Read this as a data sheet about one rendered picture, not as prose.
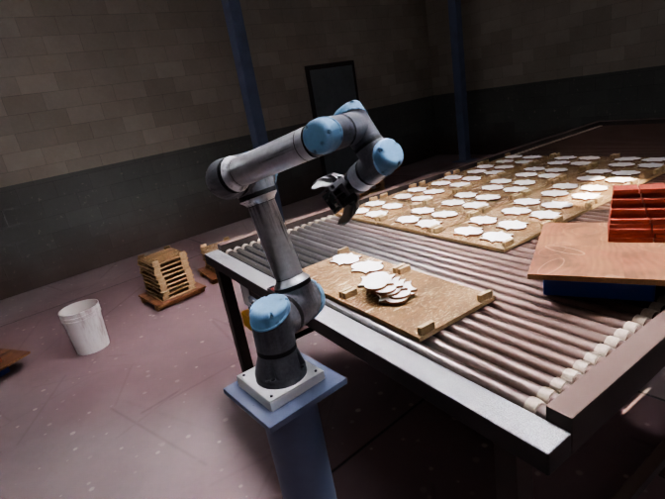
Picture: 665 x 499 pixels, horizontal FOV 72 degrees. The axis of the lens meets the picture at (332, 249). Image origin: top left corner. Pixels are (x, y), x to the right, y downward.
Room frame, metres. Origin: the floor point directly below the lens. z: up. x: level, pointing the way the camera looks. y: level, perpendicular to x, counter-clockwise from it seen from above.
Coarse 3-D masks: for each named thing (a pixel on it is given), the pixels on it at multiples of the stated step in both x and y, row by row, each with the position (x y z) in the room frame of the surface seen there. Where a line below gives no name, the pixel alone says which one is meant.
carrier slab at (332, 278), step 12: (348, 252) 2.02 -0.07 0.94; (312, 264) 1.94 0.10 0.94; (324, 264) 1.92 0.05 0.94; (336, 264) 1.89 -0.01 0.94; (384, 264) 1.79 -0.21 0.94; (396, 264) 1.77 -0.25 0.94; (312, 276) 1.80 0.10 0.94; (324, 276) 1.78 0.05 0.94; (336, 276) 1.75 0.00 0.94; (348, 276) 1.73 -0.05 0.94; (360, 276) 1.71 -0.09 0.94; (324, 288) 1.65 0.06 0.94; (336, 288) 1.63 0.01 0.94; (360, 288) 1.59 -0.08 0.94; (336, 300) 1.54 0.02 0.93
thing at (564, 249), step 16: (544, 224) 1.67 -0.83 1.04; (560, 224) 1.64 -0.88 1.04; (576, 224) 1.61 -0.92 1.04; (592, 224) 1.58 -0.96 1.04; (544, 240) 1.50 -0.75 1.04; (560, 240) 1.48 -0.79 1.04; (576, 240) 1.45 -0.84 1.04; (592, 240) 1.43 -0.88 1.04; (544, 256) 1.36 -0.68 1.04; (560, 256) 1.34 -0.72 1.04; (576, 256) 1.32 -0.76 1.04; (592, 256) 1.30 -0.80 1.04; (608, 256) 1.28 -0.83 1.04; (624, 256) 1.26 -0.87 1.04; (640, 256) 1.24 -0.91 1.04; (656, 256) 1.22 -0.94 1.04; (528, 272) 1.27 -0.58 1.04; (544, 272) 1.25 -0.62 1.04; (560, 272) 1.23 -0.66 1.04; (576, 272) 1.21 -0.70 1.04; (592, 272) 1.19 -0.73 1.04; (608, 272) 1.18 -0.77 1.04; (624, 272) 1.16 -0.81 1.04; (640, 272) 1.14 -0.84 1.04; (656, 272) 1.13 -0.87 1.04
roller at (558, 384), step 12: (252, 252) 2.38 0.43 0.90; (264, 252) 2.29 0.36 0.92; (432, 336) 1.23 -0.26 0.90; (444, 336) 1.20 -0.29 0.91; (456, 336) 1.18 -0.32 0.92; (468, 348) 1.12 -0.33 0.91; (480, 348) 1.10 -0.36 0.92; (492, 360) 1.04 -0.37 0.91; (504, 360) 1.02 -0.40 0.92; (516, 360) 1.01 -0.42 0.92; (516, 372) 0.98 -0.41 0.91; (528, 372) 0.96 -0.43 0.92; (540, 372) 0.95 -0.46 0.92; (540, 384) 0.92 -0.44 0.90; (552, 384) 0.90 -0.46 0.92; (564, 384) 0.89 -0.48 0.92
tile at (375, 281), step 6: (366, 276) 1.55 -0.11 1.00; (372, 276) 1.54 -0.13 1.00; (378, 276) 1.53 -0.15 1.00; (384, 276) 1.52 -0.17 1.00; (390, 276) 1.52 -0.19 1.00; (366, 282) 1.50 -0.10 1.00; (372, 282) 1.49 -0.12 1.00; (378, 282) 1.48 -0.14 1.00; (384, 282) 1.47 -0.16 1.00; (390, 282) 1.46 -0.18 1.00; (366, 288) 1.46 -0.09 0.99; (372, 288) 1.44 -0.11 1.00; (378, 288) 1.44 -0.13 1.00
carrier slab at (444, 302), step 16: (416, 272) 1.65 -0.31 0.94; (432, 288) 1.49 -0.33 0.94; (448, 288) 1.47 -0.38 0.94; (464, 288) 1.44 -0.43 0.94; (352, 304) 1.47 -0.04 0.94; (368, 304) 1.45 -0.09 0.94; (384, 304) 1.43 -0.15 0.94; (400, 304) 1.41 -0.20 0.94; (416, 304) 1.39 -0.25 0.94; (432, 304) 1.37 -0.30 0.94; (448, 304) 1.35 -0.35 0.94; (464, 304) 1.33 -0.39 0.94; (480, 304) 1.31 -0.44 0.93; (384, 320) 1.32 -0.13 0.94; (400, 320) 1.30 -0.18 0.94; (416, 320) 1.28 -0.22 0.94; (432, 320) 1.26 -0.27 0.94; (448, 320) 1.25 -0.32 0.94; (416, 336) 1.19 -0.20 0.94
